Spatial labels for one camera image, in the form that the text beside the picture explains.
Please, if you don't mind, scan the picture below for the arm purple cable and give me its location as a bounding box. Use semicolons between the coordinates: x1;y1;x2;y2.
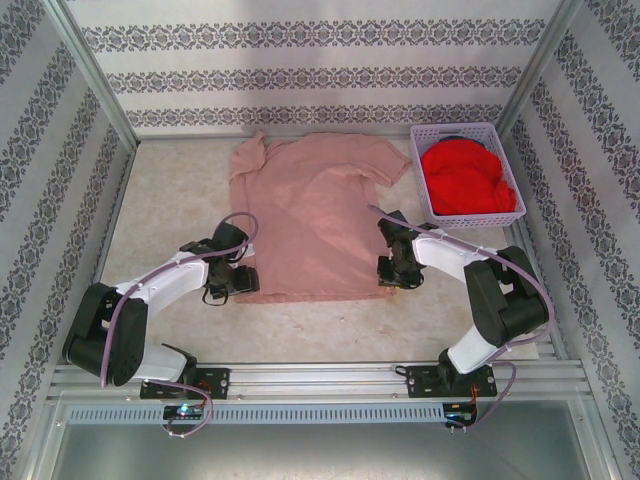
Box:
367;202;555;434
99;211;261;441

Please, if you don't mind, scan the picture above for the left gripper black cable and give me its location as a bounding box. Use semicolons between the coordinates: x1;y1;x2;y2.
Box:
201;284;232;306

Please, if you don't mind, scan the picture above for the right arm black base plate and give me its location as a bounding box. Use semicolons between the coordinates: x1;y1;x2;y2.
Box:
405;364;500;400

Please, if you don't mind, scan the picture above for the dark blue garment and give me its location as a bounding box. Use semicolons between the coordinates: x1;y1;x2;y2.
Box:
439;132;486;146

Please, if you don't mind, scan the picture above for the grey metal sheet panel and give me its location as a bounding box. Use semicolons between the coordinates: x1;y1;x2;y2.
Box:
49;423;599;480

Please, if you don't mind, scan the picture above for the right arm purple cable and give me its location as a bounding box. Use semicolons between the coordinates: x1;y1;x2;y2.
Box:
367;202;555;434

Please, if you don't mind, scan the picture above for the red garment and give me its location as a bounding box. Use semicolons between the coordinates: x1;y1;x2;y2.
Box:
419;139;517;216

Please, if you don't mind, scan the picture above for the grey slotted cable duct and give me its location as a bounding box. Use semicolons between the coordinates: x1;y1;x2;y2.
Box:
67;403;481;425

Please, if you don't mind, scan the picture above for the aluminium corner post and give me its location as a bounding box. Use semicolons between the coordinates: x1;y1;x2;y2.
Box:
497;0;586;139
47;0;141;146

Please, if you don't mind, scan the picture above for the aluminium frame leg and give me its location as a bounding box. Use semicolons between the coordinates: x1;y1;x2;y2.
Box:
27;397;69;480
574;397;619;480

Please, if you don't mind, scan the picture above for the aluminium frame bar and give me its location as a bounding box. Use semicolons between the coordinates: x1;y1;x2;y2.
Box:
132;130;504;144
67;139;139;366
502;134;571;364

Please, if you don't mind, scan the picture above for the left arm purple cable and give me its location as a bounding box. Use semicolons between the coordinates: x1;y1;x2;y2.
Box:
99;211;261;441

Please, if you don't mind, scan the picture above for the pink t-shirt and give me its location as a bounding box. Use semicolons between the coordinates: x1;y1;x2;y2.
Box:
228;130;414;306

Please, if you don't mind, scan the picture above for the lavender plastic basket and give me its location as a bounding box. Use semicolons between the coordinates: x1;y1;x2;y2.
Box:
409;122;527;231

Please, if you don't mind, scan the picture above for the aluminium mounting rail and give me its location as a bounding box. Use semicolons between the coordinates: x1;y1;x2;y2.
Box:
47;362;589;401

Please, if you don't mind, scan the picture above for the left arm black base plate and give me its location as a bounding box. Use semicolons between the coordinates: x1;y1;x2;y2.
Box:
139;367;232;401

